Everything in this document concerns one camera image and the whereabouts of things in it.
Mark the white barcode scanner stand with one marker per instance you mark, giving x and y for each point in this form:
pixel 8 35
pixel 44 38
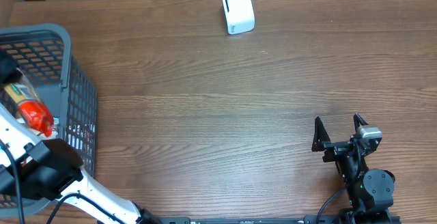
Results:
pixel 239 16

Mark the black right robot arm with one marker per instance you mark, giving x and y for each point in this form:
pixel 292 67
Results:
pixel 370 191

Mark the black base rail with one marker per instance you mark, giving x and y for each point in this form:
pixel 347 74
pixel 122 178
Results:
pixel 309 219

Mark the grey plastic shopping basket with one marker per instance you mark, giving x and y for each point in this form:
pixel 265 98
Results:
pixel 43 54

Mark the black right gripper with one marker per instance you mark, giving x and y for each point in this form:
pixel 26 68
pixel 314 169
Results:
pixel 340 149

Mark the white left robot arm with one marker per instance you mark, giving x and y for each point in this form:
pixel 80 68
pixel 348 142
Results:
pixel 51 170

